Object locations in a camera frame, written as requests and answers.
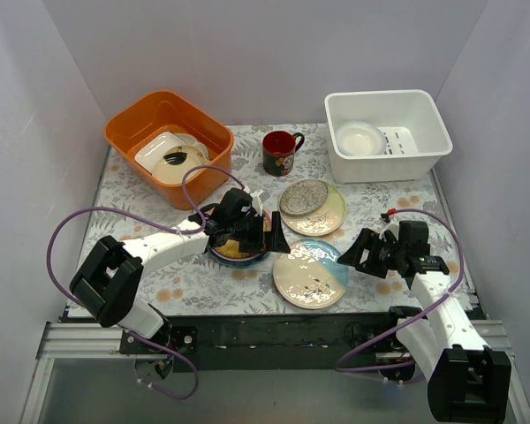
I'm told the black and red mug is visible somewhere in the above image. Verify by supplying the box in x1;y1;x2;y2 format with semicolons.
262;131;306;177

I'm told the cream plate with black motif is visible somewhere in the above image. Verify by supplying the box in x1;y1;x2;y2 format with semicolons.
152;145;207;185

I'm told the speckled grey stoneware plate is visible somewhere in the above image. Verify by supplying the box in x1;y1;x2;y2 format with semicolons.
279;179;329;216

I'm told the white deep scalloped plate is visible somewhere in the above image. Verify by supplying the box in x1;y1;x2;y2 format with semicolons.
335;121;386;157

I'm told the cream floral plate in bin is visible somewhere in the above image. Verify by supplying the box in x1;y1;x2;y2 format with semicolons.
175;133;209;164

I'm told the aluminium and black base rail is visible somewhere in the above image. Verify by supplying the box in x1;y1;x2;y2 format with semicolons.
19;167;530;424

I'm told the white plastic bin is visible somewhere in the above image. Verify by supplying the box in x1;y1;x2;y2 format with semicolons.
324;89;453;183

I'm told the pink plate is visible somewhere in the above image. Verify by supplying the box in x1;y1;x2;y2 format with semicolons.
209;210;275;261

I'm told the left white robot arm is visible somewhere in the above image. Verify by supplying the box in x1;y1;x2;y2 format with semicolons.
70;188;291;353

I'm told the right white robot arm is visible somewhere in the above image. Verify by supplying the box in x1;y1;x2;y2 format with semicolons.
337;221;511;423

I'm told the floral patterned table mat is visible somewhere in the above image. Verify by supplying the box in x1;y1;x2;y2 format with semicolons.
84;124;461;315

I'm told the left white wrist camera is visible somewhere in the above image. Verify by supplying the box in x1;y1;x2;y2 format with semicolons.
250;189;270;216

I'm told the cream and blue floral plate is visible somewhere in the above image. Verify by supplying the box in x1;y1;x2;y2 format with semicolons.
272;238;349;310

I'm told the woven bamboo tray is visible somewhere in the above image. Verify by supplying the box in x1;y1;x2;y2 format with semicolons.
214;239;250;259

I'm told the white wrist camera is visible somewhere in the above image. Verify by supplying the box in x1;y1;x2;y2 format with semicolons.
379;220;399;244
250;189;270;216

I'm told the orange plastic bin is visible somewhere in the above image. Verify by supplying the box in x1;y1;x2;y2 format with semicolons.
104;90;234;210

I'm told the cream and green floral plate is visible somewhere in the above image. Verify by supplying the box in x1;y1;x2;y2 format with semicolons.
277;181;346;237

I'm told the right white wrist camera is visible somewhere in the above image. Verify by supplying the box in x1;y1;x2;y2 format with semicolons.
379;220;399;244

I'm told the dark teal scalloped plate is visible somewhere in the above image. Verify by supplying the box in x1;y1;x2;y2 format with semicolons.
210;250;267;269

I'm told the white square dish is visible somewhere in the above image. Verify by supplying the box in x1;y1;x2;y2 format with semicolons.
134;132;183;173

